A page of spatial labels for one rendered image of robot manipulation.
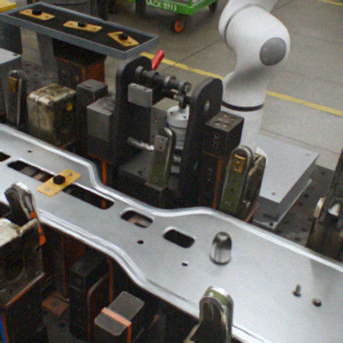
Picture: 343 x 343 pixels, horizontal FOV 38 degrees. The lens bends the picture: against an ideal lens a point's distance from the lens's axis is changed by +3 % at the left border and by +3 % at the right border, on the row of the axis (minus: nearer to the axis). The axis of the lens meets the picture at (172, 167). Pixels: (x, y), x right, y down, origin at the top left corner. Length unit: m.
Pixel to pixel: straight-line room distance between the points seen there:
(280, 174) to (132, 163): 0.49
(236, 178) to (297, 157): 0.61
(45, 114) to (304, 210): 0.77
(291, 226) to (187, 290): 0.68
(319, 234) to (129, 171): 0.41
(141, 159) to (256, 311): 0.47
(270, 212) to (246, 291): 0.58
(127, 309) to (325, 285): 0.30
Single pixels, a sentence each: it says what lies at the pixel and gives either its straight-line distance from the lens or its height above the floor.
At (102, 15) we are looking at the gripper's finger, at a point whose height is 1.22.
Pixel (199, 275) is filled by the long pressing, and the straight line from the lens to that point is 0.78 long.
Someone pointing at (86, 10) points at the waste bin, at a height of 0.45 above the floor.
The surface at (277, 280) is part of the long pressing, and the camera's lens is 0.80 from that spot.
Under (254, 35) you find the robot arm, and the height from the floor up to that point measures 1.19.
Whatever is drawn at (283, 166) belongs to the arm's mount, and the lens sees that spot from 1.44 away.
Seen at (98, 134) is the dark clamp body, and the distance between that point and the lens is 1.06.
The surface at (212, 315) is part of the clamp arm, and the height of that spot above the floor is 1.09.
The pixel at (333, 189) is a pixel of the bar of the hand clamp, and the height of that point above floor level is 1.11.
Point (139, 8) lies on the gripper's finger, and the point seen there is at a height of 1.23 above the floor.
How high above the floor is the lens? 1.55
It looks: 33 degrees down
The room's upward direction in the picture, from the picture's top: 4 degrees clockwise
